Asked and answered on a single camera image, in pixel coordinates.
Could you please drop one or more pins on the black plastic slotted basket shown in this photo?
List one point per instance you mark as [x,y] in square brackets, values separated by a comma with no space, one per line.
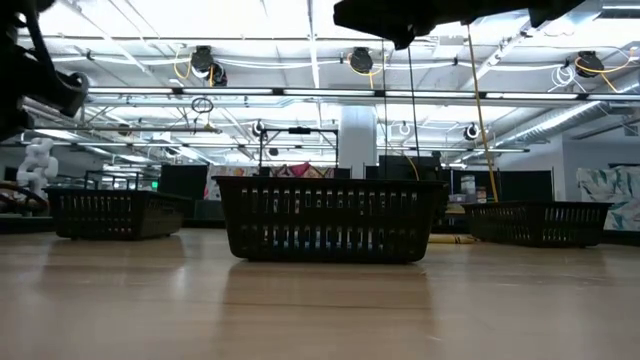
[170,215]
[500,225]
[330,220]

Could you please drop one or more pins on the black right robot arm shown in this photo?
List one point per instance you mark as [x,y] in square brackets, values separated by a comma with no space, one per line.
[550,10]

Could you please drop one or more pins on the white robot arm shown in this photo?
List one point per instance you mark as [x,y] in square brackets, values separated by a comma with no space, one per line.
[37,167]

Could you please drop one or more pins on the white square column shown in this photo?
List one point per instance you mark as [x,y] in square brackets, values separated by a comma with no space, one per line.
[357,145]

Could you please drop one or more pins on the black partition panel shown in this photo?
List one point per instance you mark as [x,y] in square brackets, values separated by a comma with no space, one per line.
[182,182]
[525,185]
[395,167]

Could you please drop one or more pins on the pink yellow patterned cloth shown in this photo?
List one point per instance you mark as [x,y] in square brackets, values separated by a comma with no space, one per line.
[300,170]

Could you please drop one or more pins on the long ceiling light bar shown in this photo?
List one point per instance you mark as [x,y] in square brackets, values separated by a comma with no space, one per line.
[225,91]

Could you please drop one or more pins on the stacked storage boxes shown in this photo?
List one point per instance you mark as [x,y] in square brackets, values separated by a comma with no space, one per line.
[470,187]

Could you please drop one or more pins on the teal white patterned cloth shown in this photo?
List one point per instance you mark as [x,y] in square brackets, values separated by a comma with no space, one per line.
[615,190]

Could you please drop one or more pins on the black background rig frame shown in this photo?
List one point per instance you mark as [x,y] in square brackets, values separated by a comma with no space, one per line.
[299,130]

